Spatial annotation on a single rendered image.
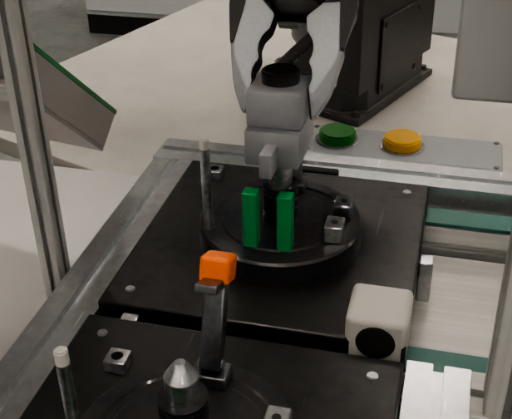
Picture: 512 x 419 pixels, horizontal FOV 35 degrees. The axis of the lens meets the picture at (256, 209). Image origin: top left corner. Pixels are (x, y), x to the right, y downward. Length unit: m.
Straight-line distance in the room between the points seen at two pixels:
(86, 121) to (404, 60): 0.58
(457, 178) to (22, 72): 0.43
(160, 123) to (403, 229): 0.54
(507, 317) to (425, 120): 0.70
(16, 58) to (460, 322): 0.42
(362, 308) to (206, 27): 1.02
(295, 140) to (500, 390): 0.23
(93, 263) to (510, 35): 0.40
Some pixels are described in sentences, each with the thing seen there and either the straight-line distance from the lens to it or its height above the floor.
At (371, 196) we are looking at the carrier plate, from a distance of 0.77.
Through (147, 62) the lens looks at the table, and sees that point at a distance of 1.40.
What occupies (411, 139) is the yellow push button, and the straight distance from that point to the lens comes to 0.88.
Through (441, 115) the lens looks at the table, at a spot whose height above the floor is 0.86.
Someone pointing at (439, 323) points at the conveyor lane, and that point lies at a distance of 0.71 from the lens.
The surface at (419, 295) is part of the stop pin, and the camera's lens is 0.71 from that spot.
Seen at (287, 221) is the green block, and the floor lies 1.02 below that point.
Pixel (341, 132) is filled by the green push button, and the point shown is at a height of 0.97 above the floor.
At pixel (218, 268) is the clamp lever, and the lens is 0.51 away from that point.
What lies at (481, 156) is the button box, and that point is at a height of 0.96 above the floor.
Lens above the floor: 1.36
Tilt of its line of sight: 32 degrees down
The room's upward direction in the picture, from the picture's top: 1 degrees counter-clockwise
